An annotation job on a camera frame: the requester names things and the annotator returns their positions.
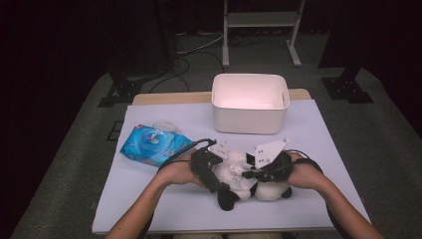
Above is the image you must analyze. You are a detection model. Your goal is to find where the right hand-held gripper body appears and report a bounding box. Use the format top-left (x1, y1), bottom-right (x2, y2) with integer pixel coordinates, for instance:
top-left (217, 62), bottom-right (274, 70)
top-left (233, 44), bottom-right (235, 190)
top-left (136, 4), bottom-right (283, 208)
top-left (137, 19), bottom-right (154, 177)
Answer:
top-left (253, 137), bottom-right (295, 183)

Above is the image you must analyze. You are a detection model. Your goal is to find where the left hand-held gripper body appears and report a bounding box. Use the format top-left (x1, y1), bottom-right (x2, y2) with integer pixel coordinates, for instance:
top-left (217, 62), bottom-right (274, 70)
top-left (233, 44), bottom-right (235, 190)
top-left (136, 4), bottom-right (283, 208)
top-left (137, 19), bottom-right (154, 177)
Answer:
top-left (190, 140), bottom-right (230, 187)

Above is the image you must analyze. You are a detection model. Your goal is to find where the white wet wipe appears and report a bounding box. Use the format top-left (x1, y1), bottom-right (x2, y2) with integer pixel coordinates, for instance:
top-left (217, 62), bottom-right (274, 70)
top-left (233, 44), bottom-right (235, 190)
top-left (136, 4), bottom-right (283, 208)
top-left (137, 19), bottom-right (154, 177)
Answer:
top-left (230, 160), bottom-right (259, 190)

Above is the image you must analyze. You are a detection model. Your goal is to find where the panda plush toy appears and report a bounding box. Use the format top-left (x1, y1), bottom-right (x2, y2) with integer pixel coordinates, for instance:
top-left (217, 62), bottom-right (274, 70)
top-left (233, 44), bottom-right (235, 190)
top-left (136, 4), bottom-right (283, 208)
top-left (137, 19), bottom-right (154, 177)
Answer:
top-left (211, 149), bottom-right (294, 212)

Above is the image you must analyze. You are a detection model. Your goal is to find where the blue wet wipes pack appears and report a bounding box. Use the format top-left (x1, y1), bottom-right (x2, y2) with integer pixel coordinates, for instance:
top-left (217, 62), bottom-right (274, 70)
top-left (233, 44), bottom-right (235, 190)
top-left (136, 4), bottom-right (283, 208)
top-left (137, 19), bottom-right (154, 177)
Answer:
top-left (118, 120), bottom-right (195, 168)

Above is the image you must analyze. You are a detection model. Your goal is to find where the person's left hand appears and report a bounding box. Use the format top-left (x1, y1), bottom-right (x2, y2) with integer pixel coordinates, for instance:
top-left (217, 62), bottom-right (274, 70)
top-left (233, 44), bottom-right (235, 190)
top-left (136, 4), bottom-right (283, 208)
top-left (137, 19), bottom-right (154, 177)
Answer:
top-left (155, 150), bottom-right (205, 187)

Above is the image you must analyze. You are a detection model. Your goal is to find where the person's right hand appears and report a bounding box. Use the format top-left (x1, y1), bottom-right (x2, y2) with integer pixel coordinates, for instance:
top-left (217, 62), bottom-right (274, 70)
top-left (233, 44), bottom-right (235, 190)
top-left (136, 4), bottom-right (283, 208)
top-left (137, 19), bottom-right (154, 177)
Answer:
top-left (286, 153), bottom-right (328, 190)

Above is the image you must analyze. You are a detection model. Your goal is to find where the white table sheet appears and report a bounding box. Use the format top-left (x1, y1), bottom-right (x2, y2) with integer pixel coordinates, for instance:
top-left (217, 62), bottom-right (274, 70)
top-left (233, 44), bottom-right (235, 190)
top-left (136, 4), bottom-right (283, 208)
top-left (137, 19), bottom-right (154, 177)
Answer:
top-left (91, 99), bottom-right (372, 234)

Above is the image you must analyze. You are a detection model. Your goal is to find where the white storage box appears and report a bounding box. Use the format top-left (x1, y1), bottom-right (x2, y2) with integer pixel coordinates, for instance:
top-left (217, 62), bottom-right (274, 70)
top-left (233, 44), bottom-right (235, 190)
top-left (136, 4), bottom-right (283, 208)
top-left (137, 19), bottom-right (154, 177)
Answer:
top-left (210, 73), bottom-right (292, 135)

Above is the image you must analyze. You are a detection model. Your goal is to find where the wooden table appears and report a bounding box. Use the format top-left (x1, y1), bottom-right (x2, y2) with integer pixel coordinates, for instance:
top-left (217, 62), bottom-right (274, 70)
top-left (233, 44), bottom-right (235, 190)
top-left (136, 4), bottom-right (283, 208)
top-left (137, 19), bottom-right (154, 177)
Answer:
top-left (131, 88), bottom-right (314, 107)

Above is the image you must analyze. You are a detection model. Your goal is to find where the black metal stand base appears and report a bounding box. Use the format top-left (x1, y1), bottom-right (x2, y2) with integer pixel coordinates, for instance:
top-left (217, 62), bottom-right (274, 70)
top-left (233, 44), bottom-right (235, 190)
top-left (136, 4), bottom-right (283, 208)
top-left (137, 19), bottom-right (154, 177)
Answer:
top-left (319, 64), bottom-right (374, 105)
top-left (97, 71), bottom-right (167, 109)

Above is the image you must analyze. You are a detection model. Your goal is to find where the white metal stand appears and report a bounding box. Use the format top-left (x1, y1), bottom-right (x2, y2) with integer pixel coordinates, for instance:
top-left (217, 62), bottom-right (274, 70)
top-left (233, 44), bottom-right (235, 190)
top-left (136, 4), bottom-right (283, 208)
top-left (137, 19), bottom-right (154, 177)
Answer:
top-left (221, 0), bottom-right (308, 69)

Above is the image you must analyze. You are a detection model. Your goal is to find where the left hand-held gripper cable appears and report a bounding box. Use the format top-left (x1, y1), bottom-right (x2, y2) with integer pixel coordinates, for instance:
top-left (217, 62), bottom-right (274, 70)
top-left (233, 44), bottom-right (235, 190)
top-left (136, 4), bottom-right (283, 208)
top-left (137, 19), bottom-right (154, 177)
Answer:
top-left (136, 137), bottom-right (218, 239)

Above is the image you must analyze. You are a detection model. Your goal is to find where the hand-held gripper cable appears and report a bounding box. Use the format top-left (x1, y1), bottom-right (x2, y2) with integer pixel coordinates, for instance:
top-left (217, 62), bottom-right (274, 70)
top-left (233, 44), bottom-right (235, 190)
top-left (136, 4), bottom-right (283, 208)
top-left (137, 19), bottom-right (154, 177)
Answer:
top-left (136, 137), bottom-right (218, 239)
top-left (288, 148), bottom-right (353, 239)

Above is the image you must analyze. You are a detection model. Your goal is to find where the right hand-held gripper cable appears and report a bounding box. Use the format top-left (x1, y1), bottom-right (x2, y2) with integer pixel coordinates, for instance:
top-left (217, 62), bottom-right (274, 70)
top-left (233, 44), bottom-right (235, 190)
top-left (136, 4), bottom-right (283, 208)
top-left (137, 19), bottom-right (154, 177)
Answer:
top-left (288, 148), bottom-right (353, 239)

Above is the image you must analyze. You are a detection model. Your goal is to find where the black floor cable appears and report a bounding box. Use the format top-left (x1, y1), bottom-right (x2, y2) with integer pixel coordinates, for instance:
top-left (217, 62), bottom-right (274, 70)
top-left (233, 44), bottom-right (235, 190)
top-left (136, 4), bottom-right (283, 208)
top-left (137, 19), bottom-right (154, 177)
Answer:
top-left (147, 51), bottom-right (225, 95)

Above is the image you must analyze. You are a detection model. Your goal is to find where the black floor frame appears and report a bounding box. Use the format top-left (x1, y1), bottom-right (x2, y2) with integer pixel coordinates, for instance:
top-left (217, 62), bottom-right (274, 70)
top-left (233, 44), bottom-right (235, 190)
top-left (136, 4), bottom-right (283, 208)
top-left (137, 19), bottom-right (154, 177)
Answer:
top-left (105, 120), bottom-right (124, 142)

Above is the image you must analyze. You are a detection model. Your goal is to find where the white floor cable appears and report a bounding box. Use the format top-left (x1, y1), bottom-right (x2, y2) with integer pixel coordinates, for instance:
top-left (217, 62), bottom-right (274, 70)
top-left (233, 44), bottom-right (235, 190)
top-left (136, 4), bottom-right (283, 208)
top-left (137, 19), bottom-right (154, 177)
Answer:
top-left (175, 32), bottom-right (225, 57)

